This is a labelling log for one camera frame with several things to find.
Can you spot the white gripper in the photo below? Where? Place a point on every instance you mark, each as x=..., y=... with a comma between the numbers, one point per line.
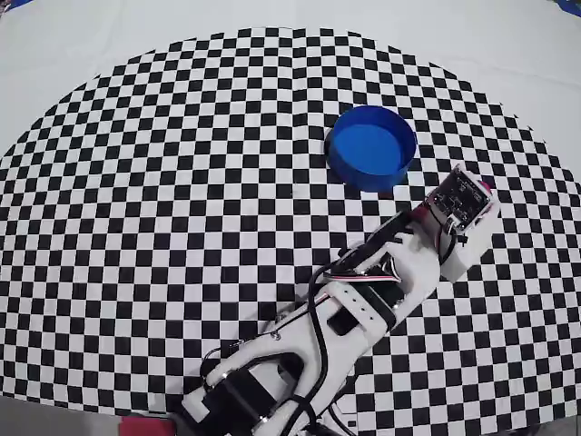
x=492, y=210

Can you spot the pink faceted ball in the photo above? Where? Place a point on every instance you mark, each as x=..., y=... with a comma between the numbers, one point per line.
x=486, y=185

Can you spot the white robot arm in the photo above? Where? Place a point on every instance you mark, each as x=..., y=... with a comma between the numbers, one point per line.
x=408, y=272

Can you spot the blue round box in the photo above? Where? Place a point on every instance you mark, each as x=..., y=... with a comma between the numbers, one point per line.
x=370, y=145

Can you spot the black white checkered mat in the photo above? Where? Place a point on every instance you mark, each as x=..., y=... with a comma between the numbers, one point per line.
x=181, y=204

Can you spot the red flat case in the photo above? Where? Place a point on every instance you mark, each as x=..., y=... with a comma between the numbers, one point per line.
x=145, y=429

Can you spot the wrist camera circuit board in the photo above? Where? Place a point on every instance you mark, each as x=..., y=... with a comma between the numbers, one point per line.
x=458, y=200

